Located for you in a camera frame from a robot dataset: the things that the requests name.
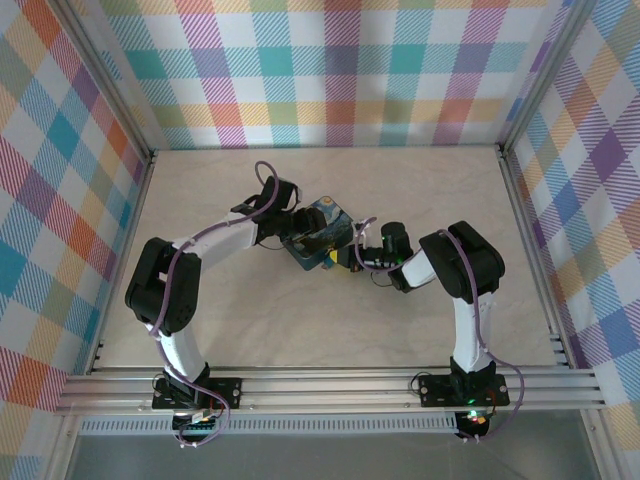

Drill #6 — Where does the starry night print tin box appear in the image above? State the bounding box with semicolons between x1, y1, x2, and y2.
282;195;357;273

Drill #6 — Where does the long aluminium base rail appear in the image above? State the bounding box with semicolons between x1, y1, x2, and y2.
54;366;607;417

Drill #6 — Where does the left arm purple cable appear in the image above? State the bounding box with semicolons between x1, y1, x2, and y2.
148;160;281;449

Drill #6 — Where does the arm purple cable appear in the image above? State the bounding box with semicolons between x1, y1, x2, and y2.
352;216;527;445
148;160;281;449

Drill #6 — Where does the aluminium table side rail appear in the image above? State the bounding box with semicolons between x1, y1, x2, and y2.
497;143;576;369
88;149;160;375

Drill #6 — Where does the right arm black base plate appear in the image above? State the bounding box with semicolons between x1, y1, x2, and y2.
418;374;511;409

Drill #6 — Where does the slotted grey cable duct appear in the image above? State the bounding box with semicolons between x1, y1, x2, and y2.
78;417;460;437

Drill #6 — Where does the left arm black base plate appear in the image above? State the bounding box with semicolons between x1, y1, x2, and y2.
152;377;244;412

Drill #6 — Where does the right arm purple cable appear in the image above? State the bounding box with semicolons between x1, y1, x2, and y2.
352;216;527;445

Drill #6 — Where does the tall aluminium frame post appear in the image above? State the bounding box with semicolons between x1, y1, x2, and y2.
498;0;604;154
49;0;157;164

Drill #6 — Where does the short aluminium frame leg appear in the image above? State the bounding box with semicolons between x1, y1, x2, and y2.
47;414;84;480
582;409;610;480

